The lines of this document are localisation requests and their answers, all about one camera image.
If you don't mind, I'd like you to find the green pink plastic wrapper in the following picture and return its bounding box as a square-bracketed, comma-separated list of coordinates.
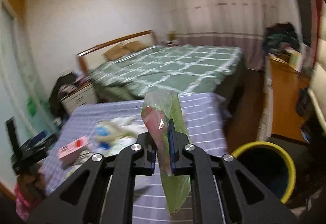
[141, 90, 191, 215]

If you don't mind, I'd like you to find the yellow rimmed dark trash bin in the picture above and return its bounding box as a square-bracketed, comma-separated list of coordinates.
[232, 141, 296, 204]

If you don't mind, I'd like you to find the pink small box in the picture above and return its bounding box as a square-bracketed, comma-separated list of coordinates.
[58, 136, 88, 165]

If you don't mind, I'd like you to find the white blue crumpled wrapper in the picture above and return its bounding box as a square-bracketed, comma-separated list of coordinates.
[95, 116, 147, 149]

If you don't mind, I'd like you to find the purple checked tablecloth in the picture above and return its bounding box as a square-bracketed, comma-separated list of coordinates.
[43, 93, 228, 223]

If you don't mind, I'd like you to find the black chair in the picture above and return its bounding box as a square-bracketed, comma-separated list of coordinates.
[6, 118, 58, 175]

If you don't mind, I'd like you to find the black jacket on cabinet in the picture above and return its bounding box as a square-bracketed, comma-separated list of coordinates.
[49, 73, 77, 120]

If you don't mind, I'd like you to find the white bedside drawer cabinet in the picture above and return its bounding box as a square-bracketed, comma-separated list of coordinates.
[61, 82, 98, 115]

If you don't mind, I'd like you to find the wooden top white dresser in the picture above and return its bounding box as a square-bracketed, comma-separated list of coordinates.
[256, 56, 309, 145]

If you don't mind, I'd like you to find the green plaid bed duvet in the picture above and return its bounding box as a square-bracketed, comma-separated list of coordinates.
[89, 44, 244, 102]

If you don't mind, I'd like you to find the wooden bed headboard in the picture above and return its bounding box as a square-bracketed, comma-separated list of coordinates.
[76, 30, 160, 74]

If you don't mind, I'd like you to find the cream puffer jacket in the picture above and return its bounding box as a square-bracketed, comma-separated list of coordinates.
[308, 38, 326, 132]

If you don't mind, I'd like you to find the brown pillow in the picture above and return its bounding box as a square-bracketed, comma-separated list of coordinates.
[124, 41, 149, 52]
[102, 44, 131, 61]

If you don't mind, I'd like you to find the pile of dark clothes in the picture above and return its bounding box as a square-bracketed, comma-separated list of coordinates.
[261, 22, 300, 56]

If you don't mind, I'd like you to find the pink striped curtain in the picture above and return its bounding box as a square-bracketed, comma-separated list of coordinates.
[164, 0, 282, 70]

